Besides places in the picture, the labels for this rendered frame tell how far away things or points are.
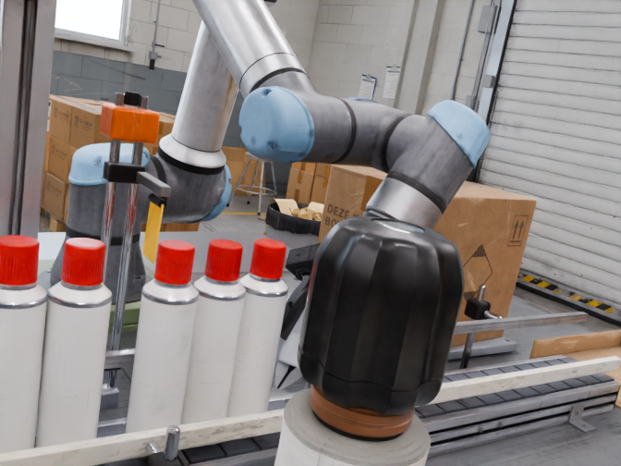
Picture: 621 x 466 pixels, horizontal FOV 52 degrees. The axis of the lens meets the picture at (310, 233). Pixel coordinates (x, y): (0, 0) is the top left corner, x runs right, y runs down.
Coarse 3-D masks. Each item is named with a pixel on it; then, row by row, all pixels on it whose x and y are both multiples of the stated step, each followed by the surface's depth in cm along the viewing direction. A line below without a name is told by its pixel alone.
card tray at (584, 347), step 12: (576, 336) 123; (588, 336) 125; (600, 336) 128; (612, 336) 131; (540, 348) 117; (552, 348) 120; (564, 348) 122; (576, 348) 124; (588, 348) 127; (600, 348) 129; (612, 348) 131; (588, 360) 121; (612, 372) 117
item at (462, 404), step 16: (496, 368) 97; (512, 368) 98; (528, 368) 99; (544, 384) 94; (560, 384) 95; (576, 384) 96; (592, 384) 98; (464, 400) 84; (480, 400) 84; (496, 400) 85; (512, 400) 87; (432, 416) 78; (112, 432) 63; (192, 448) 62; (208, 448) 63; (224, 448) 63; (240, 448) 64; (256, 448) 64; (112, 464) 58; (128, 464) 58; (144, 464) 59
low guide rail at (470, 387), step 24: (600, 360) 98; (456, 384) 80; (480, 384) 82; (504, 384) 85; (528, 384) 88; (144, 432) 57; (192, 432) 59; (216, 432) 61; (240, 432) 62; (264, 432) 64; (0, 456) 51; (24, 456) 51; (48, 456) 52; (72, 456) 53; (96, 456) 55; (120, 456) 56; (144, 456) 57
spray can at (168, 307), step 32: (160, 256) 56; (192, 256) 57; (160, 288) 56; (192, 288) 58; (160, 320) 56; (192, 320) 58; (160, 352) 57; (160, 384) 58; (128, 416) 60; (160, 416) 58
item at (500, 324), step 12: (576, 312) 105; (468, 324) 89; (480, 324) 90; (492, 324) 92; (504, 324) 93; (516, 324) 95; (528, 324) 97; (540, 324) 98; (552, 324) 100; (108, 360) 61; (120, 360) 61; (132, 360) 62
